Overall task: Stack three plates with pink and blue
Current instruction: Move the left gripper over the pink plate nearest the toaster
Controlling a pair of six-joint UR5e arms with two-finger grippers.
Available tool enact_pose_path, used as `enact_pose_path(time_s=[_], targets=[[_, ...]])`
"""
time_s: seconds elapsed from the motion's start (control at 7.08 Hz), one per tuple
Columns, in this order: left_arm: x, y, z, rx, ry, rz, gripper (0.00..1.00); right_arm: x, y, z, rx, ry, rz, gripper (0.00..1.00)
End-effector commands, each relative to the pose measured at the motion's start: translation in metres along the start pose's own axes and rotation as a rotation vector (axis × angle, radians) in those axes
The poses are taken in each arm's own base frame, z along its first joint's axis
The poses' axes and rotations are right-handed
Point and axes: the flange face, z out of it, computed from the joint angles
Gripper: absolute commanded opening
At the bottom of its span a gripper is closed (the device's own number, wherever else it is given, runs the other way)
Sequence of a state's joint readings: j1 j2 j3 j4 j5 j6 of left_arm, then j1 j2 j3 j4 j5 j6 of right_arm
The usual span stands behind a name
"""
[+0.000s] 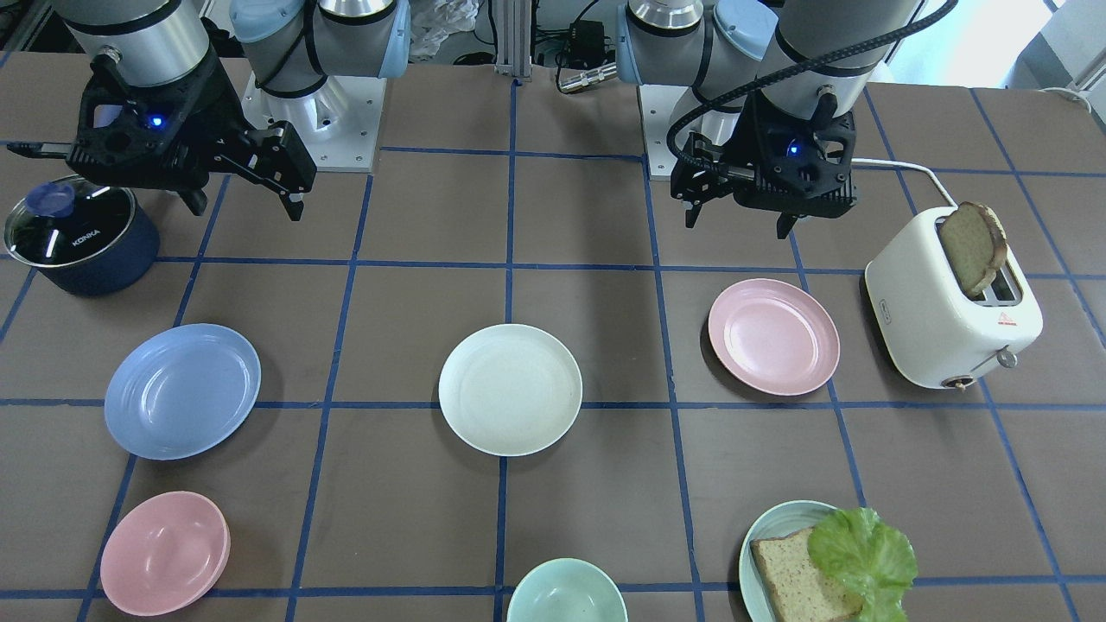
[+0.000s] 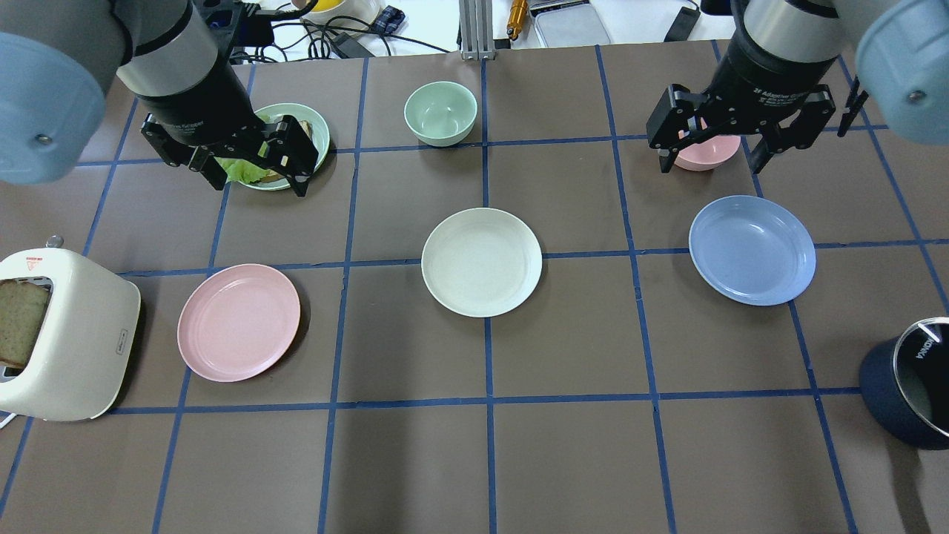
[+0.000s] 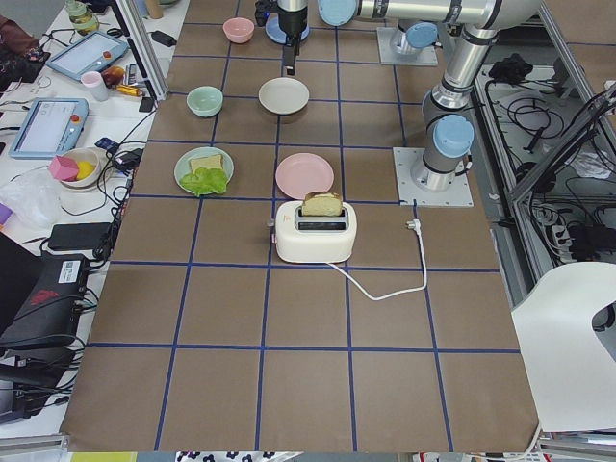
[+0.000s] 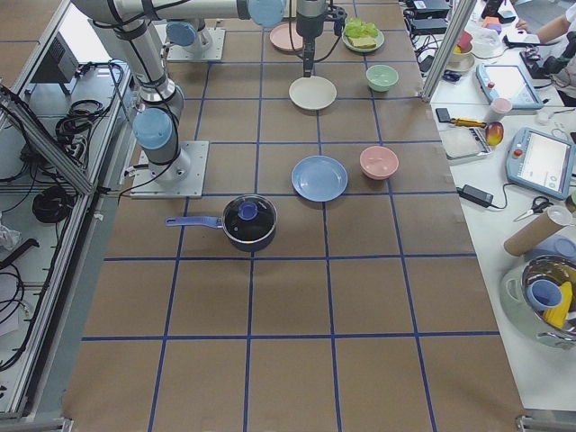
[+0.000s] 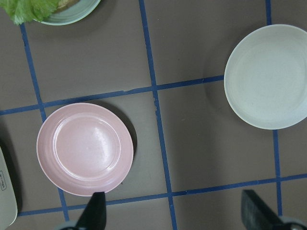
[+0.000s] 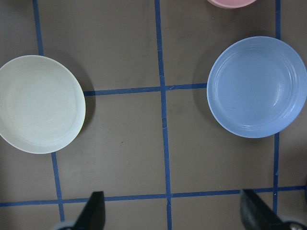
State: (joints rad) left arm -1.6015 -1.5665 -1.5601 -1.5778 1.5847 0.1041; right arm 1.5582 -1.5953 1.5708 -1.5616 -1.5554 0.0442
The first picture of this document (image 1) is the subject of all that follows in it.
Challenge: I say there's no mint green bowl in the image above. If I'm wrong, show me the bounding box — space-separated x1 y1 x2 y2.
505 558 629 621

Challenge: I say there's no white plate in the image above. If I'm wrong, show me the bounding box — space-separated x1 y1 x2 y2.
438 323 583 457

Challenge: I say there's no pink plate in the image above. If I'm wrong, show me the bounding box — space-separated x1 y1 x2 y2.
707 278 841 397

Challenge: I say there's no white toaster power cable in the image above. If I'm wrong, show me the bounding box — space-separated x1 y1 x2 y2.
851 156 960 210

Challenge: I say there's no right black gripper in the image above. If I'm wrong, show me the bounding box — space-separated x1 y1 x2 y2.
8 48 317 222

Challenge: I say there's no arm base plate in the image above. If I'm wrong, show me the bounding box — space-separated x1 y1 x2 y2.
241 76 390 174
639 84 741 182

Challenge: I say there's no bread slice on plate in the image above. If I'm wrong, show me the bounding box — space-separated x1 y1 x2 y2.
751 526 862 621

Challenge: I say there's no green lettuce leaf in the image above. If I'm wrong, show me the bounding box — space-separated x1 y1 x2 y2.
807 507 918 621

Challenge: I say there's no mint green plate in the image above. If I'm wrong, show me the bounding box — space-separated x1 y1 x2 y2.
738 500 836 621

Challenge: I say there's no bread slice in toaster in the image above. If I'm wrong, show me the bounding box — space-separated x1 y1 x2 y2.
938 201 1010 299

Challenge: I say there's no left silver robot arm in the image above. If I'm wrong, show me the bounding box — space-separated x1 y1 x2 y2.
615 1 919 238

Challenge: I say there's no white toaster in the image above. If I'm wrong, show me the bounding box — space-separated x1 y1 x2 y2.
862 207 1044 388

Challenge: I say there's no pink bowl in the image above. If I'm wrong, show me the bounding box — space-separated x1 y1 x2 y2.
100 491 232 616

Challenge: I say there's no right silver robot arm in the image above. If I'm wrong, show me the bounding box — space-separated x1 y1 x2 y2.
9 1 411 221

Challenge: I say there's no aluminium frame post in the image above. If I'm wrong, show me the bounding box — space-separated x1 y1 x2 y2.
487 0 536 86

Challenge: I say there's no glass pot lid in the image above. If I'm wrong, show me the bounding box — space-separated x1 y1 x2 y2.
3 175 137 268

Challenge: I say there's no black corrugated cable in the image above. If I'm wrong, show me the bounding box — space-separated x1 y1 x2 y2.
665 0 960 174

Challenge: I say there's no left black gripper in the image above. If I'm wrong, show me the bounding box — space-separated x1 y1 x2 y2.
671 91 858 240

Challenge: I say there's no blue plate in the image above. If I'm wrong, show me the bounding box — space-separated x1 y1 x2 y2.
104 323 262 460

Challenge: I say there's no dark blue saucepan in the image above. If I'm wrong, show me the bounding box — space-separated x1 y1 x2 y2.
12 187 161 296

